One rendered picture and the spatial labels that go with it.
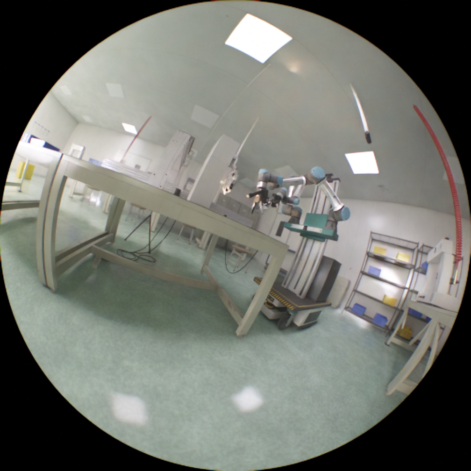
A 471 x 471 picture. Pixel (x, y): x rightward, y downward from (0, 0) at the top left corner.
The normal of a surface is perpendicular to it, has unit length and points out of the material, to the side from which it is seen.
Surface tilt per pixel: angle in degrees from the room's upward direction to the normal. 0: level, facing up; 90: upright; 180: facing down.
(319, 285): 90
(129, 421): 0
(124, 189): 90
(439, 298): 90
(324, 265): 90
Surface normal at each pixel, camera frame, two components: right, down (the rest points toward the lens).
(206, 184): 0.43, 0.18
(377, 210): -0.82, -0.33
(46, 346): 0.37, -0.93
